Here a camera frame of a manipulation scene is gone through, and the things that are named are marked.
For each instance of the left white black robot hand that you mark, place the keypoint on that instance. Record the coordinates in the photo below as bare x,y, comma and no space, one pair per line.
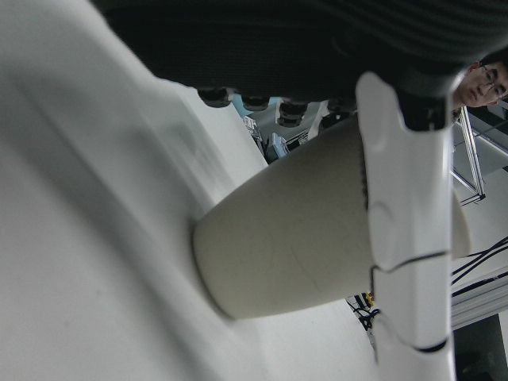
278,39

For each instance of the beige paper cup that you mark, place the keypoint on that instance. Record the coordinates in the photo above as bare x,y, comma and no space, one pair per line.
278,238

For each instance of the person in patterned shirt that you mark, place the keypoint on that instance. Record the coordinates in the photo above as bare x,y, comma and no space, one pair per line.
482,83

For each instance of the aluminium extrusion rail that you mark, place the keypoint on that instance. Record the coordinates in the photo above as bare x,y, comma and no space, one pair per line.
480,305

